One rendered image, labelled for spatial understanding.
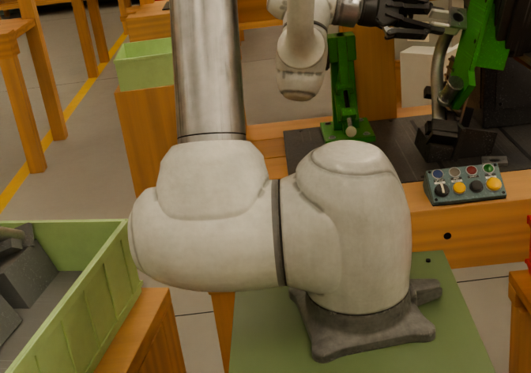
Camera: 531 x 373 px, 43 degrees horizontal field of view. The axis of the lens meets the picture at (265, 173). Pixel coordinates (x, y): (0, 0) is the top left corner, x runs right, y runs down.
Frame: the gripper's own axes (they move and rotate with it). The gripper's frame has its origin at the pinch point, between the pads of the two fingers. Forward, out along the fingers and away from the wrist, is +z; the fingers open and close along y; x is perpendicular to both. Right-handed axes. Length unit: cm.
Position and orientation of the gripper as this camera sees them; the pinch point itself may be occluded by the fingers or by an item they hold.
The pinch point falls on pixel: (444, 21)
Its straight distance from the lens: 164.8
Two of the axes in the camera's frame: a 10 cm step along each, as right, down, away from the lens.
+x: -1.1, 3.6, 9.2
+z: 9.9, 1.3, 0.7
